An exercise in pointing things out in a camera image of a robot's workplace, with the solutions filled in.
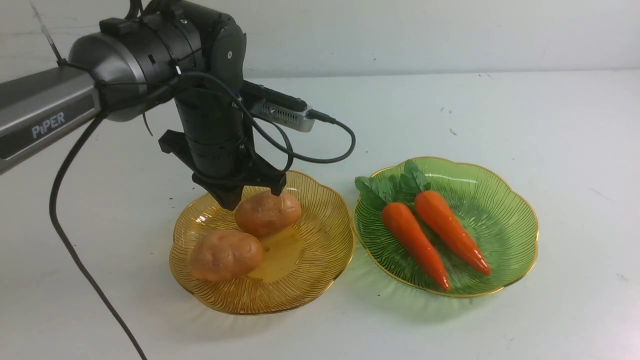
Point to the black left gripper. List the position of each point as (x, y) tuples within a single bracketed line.
[(224, 169)]

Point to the toy potato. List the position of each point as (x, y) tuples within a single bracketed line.
[(224, 255), (265, 214)]

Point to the toy carrot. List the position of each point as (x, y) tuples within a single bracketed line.
[(412, 235), (433, 209)]

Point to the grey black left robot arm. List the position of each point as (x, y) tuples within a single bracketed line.
[(175, 50)]

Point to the amber ribbed plastic plate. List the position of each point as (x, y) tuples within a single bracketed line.
[(299, 264)]

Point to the green ribbed plastic plate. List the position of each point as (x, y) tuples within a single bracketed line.
[(500, 222)]

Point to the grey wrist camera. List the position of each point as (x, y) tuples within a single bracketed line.
[(277, 107)]

